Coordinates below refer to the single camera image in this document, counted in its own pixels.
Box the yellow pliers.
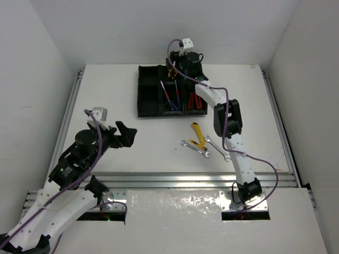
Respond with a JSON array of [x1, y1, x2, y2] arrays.
[[189, 139, 208, 151], [167, 68, 177, 80]]

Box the red utility knife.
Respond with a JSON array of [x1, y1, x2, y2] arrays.
[[186, 92, 195, 111], [195, 94, 203, 110]]

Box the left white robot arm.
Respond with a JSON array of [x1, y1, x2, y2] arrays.
[[1, 121, 137, 253]]

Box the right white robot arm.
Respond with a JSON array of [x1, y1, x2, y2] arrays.
[[166, 51, 262, 204]]

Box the black six-compartment organizer tray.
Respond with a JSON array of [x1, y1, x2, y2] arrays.
[[137, 65, 208, 118]]

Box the silver wrench left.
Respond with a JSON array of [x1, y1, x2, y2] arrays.
[[181, 140, 210, 158]]

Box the silver wrench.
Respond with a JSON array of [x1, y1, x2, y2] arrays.
[[204, 135, 231, 162], [181, 140, 210, 158]]

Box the yellow utility knife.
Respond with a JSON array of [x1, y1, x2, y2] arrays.
[[191, 122, 206, 145]]

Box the silver wrench right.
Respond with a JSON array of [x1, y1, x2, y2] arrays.
[[204, 135, 231, 162]]

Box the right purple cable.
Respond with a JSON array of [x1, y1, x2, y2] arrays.
[[167, 39, 279, 212]]

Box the purple cable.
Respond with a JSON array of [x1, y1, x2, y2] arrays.
[[0, 108, 103, 254], [167, 39, 279, 212]]

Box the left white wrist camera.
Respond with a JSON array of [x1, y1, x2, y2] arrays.
[[87, 107, 109, 130]]

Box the left aluminium side rail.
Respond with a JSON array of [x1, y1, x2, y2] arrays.
[[46, 69, 85, 182]]

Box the aluminium side rail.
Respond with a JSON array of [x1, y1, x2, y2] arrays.
[[261, 69, 302, 188], [46, 69, 85, 182]]

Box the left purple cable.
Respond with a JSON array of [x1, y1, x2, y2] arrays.
[[0, 108, 103, 254]]

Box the aluminium front rail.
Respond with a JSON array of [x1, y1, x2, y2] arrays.
[[23, 171, 300, 212]]

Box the right aluminium side rail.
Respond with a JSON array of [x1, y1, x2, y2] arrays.
[[261, 69, 302, 188]]

